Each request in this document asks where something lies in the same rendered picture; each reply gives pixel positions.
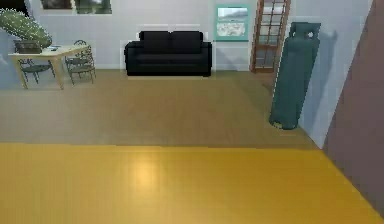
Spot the dark framed wall picture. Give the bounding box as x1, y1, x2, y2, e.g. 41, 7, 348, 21
40, 0, 74, 10
75, 0, 113, 15

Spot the brown wooden ladder shelf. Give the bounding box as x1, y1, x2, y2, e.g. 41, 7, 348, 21
249, 0, 292, 74

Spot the dark metal chair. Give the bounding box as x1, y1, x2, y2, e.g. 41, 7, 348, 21
18, 58, 56, 85
64, 39, 97, 86

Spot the tall teal gas cylinder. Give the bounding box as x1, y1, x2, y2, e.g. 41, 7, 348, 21
268, 21, 322, 131

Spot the pale wooden table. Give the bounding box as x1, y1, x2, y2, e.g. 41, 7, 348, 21
8, 44, 90, 91

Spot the teal framed picture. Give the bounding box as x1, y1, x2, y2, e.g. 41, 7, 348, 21
214, 3, 251, 43

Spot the green house plant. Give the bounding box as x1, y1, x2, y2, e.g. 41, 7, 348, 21
0, 8, 53, 55

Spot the black sofa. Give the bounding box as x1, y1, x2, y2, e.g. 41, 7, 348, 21
124, 30, 213, 78

